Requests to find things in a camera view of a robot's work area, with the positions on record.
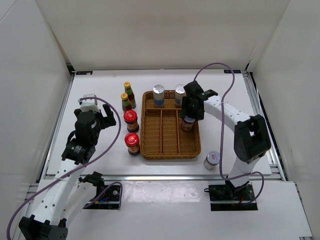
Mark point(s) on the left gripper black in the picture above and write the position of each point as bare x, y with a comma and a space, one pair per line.
107, 121

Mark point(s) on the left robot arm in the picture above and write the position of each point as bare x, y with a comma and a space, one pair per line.
69, 193

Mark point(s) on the white-lid spice jar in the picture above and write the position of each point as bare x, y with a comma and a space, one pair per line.
187, 123
211, 160

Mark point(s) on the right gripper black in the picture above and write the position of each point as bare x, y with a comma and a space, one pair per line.
185, 111

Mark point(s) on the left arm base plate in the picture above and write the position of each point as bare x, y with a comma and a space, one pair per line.
108, 197

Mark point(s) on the red-lid chili jar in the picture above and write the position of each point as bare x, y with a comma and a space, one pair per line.
131, 120
132, 142

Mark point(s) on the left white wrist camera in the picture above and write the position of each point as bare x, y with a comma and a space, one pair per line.
88, 105

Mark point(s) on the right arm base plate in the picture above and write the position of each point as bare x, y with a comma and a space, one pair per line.
223, 199

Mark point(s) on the far yellow-cap sauce bottle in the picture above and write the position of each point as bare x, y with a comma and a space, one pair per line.
130, 93

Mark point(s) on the near yellow-cap sauce bottle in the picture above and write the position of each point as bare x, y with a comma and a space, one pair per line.
125, 102

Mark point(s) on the yellow-cap sauce bottle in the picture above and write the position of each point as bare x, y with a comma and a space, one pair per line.
125, 102
130, 93

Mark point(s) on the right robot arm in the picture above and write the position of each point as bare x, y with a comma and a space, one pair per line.
251, 139

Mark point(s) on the wicker basket tray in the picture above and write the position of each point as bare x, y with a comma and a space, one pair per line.
161, 134

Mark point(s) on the blue-label pellet jar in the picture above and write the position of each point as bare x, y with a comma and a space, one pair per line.
179, 93
159, 96

